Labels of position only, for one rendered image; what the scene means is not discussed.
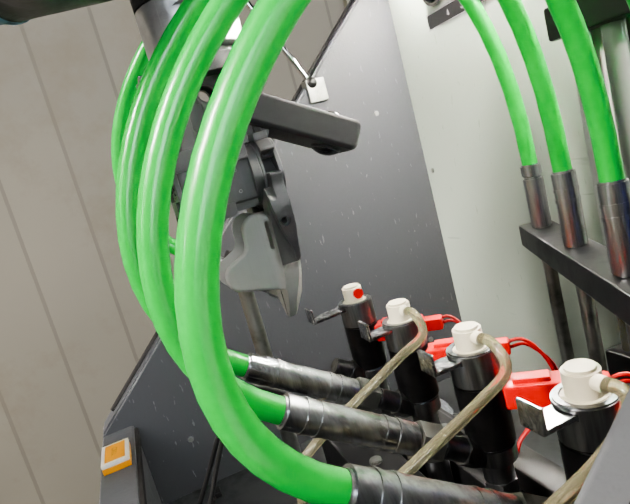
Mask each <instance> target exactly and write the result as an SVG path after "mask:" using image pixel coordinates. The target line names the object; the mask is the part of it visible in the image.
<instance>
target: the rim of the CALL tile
mask: <svg viewBox="0 0 630 504"><path fill-rule="evenodd" d="M123 440H125V456H122V457H120V458H118V459H115V460H113V461H110V462H108V463H105V464H104V461H105V447H108V446H110V445H113V444H115V443H118V442H120V441H123ZM123 440H120V441H118V442H115V443H113V444H110V445H108V446H105V447H103V448H102V454H101V470H105V469H107V468H109V467H112V466H114V465H117V464H119V463H122V462H124V461H126V460H129V459H130V451H129V439H128V438H125V439H123Z"/></svg>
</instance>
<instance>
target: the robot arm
mask: <svg viewBox="0 0 630 504"><path fill-rule="evenodd" d="M108 1H112V0H0V25H4V24H7V25H20V24H23V23H26V22H28V21H29V20H30V19H35V18H39V17H43V16H48V15H52V14H56V13H61V12H65V11H70V10H74V9H78V8H83V7H87V6H91V5H96V4H100V3H104V2H108ZM182 1H183V0H130V3H131V6H132V9H133V12H134V15H135V18H136V22H137V25H138V28H139V31H140V35H141V38H142V41H143V45H144V48H145V51H146V54H147V58H148V61H149V60H150V58H151V55H152V53H153V51H154V49H155V47H156V46H157V44H158V42H159V40H160V38H161V36H162V34H163V32H164V30H165V28H166V27H167V25H168V24H169V22H170V20H171V19H172V17H173V15H174V14H175V12H176V10H177V9H178V7H179V6H180V4H181V3H182ZM241 29H242V27H241V23H240V19H239V16H238V18H237V19H236V21H235V23H234V24H233V26H232V27H231V29H230V31H229V32H228V34H227V36H226V38H225V39H224V41H223V43H222V45H221V46H220V48H219V50H218V52H217V54H216V56H215V58H214V60H213V62H212V64H211V66H210V68H209V70H208V72H207V74H206V76H205V78H204V81H203V83H202V86H201V88H200V91H199V92H204V93H206V94H207V95H208V97H209V100H210V97H211V95H212V92H213V89H214V87H215V84H216V81H217V79H218V77H219V75H220V73H221V70H222V68H223V66H224V64H225V62H226V59H227V57H228V55H229V53H230V51H231V48H232V46H233V44H234V42H235V40H236V38H237V37H238V35H239V33H240V31H241ZM208 103H209V101H208V102H206V101H203V100H202V99H201V98H200V97H199V95H197V98H196V100H195V103H194V105H193V108H192V111H191V114H190V117H189V120H188V123H187V126H186V129H185V132H184V135H183V139H182V143H181V147H180V151H179V155H178V159H177V163H176V169H175V174H174V180H173V186H172V192H171V205H172V208H173V211H174V214H175V217H176V221H177V223H178V220H179V213H180V207H181V201H182V194H183V189H184V185H185V181H186V176H187V172H188V168H189V163H190V159H191V155H192V151H193V148H194V145H195V142H196V138H197V135H198V132H199V129H200V125H201V122H202V119H203V116H204V113H205V110H206V108H207V105H208ZM360 130H361V124H360V122H359V121H358V120H355V119H352V118H348V117H345V116H342V115H341V114H339V113H338V112H335V111H330V110H326V111H324V110H321V109H317V108H314V107H310V106H307V105H303V104H300V103H296V102H293V101H289V100H286V99H282V98H279V97H276V96H272V95H269V94H265V93H261V95H260V97H259V100H258V102H257V105H256V108H255V110H254V113H253V116H252V118H251V121H250V124H249V126H248V129H247V132H246V134H245V138H244V141H243V144H242V148H241V151H240V154H239V158H238V161H237V164H236V167H235V172H234V176H233V180H232V185H231V189H230V193H229V198H228V202H227V208H226V215H225V219H228V218H232V217H235V216H237V217H236V218H235V219H234V220H233V223H232V232H233V236H234V240H235V247H234V249H233V250H232V252H230V253H229V254H228V255H227V256H226V257H225V258H224V259H223V260H222V261H221V262H220V281H221V282H222V283H223V284H225V285H227V286H228V287H229V288H230V289H232V290H233V291H236V292H250V291H263V290H276V292H277V295H278V297H279V299H280V302H281V304H282V306H283V308H284V310H285V312H286V314H287V316H289V317H291V316H294V315H296V314H297V310H298V306H299V301H300V297H301V292H302V271H301V262H300V258H301V253H300V247H299V240H298V233H297V226H296V221H295V216H294V212H293V208H292V204H291V201H290V197H289V194H288V191H287V188H286V179H285V173H284V169H283V166H282V163H281V160H280V157H279V154H278V152H277V149H276V146H275V144H274V142H273V140H272V139H271V138H273V139H277V140H280V141H284V142H288V143H292V144H296V145H300V146H303V147H307V148H311V149H313V150H314V151H315V152H317V153H318V154H321V155H325V156H331V155H335V154H339V153H343V152H347V151H350V150H354V149H355V148H356V147H357V145H358V141H359V135H360ZM268 137H269V138H268ZM245 209H246V210H247V212H248V213H242V214H238V211H242V210H245Z"/></svg>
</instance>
